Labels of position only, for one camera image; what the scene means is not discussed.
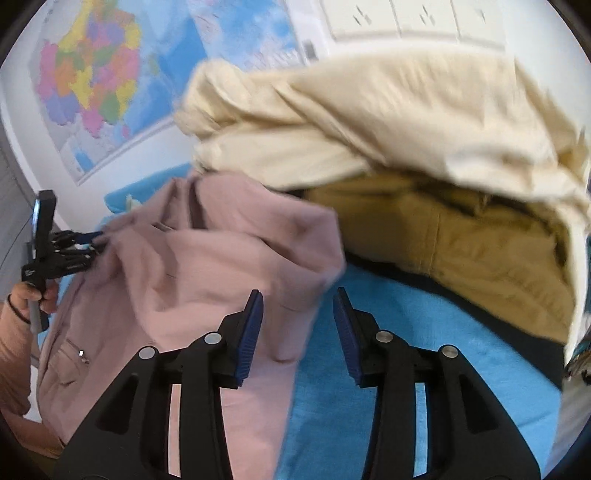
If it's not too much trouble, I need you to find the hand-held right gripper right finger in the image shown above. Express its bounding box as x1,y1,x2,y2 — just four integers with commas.
333,287,541,480

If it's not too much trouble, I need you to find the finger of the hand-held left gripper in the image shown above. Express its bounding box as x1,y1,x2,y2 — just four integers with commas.
53,230,107,246
54,244,100,262

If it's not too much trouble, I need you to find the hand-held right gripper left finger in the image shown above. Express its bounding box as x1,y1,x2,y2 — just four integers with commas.
53,290,265,480

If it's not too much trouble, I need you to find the pink garment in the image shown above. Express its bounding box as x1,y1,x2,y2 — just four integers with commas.
37,171,348,480

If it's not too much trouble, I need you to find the person's left forearm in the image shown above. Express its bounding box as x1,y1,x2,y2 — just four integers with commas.
0,298,43,418

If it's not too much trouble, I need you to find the person's left hand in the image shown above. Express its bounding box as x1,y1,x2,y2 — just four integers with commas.
9,278,61,320

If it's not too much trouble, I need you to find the grey door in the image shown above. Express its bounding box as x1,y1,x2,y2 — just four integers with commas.
0,143,62,296

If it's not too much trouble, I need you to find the blue printed blanket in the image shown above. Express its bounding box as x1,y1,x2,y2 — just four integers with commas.
104,171,565,480

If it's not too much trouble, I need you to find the mustard garment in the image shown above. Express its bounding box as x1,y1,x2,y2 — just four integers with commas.
305,171,575,343

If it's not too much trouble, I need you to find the cream cloth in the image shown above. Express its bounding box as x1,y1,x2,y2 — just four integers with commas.
174,53,591,365

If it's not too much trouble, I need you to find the white cabinet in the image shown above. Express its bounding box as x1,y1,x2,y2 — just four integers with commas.
318,0,509,52

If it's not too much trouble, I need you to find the colourful wall map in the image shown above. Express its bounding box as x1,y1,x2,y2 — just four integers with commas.
30,0,218,186

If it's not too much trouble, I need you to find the blue wall map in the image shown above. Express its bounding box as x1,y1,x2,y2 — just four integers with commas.
185,0,320,66

